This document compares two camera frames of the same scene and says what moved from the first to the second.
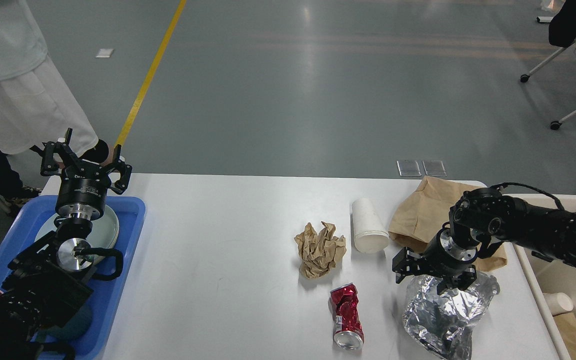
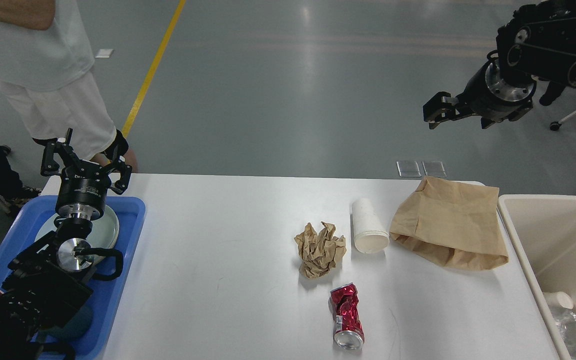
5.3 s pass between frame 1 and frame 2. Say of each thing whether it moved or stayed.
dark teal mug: stayed
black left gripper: stayed
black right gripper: moved
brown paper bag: stayed
